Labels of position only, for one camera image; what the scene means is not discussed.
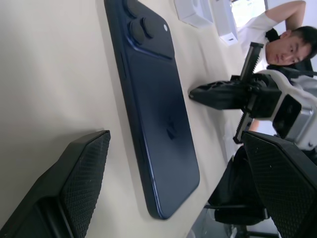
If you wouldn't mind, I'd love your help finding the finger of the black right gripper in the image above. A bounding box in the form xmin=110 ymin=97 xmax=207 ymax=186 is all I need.
xmin=192 ymin=79 xmax=248 ymax=95
xmin=189 ymin=90 xmax=247 ymax=111

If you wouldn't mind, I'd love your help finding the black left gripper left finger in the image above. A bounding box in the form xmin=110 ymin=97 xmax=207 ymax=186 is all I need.
xmin=0 ymin=129 xmax=111 ymax=238

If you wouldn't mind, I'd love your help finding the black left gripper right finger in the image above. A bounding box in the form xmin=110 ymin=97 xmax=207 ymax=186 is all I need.
xmin=242 ymin=130 xmax=317 ymax=238

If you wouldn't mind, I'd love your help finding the white phone box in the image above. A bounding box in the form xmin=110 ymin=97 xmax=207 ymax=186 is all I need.
xmin=212 ymin=0 xmax=240 ymax=47

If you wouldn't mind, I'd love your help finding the white phone box base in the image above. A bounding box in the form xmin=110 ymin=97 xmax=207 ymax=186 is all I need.
xmin=174 ymin=0 xmax=214 ymax=28

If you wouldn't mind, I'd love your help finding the dark blue smartphone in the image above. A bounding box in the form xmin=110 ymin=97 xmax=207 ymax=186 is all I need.
xmin=103 ymin=0 xmax=201 ymax=220

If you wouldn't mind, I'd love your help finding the person in white shirt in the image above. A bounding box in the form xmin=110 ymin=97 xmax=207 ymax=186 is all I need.
xmin=214 ymin=0 xmax=317 ymax=207

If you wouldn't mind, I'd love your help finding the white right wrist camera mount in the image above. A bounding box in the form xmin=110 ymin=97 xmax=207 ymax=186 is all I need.
xmin=256 ymin=69 xmax=317 ymax=151

